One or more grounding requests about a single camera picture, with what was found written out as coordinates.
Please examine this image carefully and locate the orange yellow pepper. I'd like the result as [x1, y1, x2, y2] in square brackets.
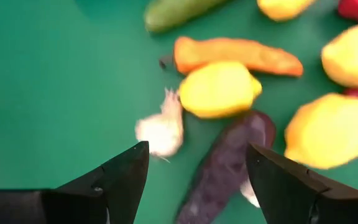
[158, 36, 304, 78]

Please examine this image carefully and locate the purple eggplant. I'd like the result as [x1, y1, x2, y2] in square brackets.
[175, 110, 277, 224]

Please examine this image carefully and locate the white garlic bulb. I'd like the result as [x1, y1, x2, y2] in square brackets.
[134, 88, 185, 159]
[239, 179, 261, 208]

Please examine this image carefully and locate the dark green cucumber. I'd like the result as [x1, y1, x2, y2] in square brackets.
[144, 0, 229, 34]

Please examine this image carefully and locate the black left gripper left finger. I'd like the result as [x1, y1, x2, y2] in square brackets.
[0, 140, 150, 224]

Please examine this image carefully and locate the yellow lemon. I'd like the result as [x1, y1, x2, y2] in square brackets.
[283, 92, 358, 170]
[178, 60, 263, 119]
[256, 0, 316, 22]
[321, 22, 358, 88]

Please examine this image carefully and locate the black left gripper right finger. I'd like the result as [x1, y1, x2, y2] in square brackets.
[246, 142, 358, 224]

